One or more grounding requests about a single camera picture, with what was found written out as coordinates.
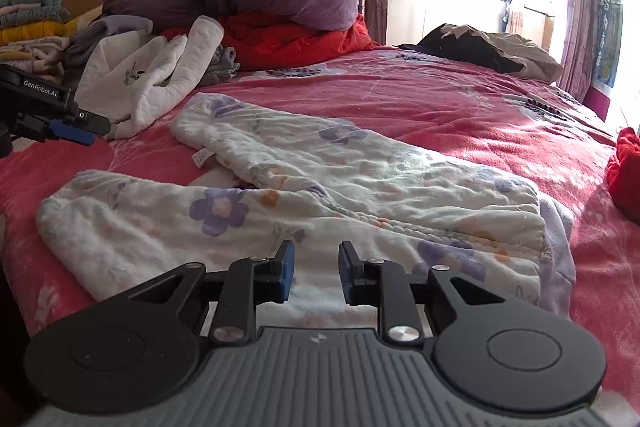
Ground beige cloth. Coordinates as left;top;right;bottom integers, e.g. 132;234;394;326
445;24;565;84

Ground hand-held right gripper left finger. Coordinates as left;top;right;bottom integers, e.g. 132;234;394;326
125;241;295;347

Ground pink floral bed blanket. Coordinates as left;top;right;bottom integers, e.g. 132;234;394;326
0;44;640;408

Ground grey folded cloth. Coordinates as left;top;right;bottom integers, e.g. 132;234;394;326
200;46;241;88

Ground red quilt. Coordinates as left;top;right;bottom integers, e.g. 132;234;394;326
165;11;373;70

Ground white quilted pajama top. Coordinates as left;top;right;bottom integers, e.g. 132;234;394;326
75;16;225;140

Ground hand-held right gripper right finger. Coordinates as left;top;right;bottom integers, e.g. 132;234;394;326
339;241;506;346

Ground stack of folded clothes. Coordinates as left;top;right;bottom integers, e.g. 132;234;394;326
0;0;73;75

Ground lavender cloth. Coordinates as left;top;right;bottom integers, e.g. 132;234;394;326
65;14;153;65

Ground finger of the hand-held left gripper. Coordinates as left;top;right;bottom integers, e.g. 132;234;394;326
49;120;96;146
75;109;112;136

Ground red knit sweater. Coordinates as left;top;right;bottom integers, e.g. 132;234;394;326
605;127;640;225

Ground floral quilted pajama pants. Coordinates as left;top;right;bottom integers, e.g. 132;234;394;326
37;92;576;318

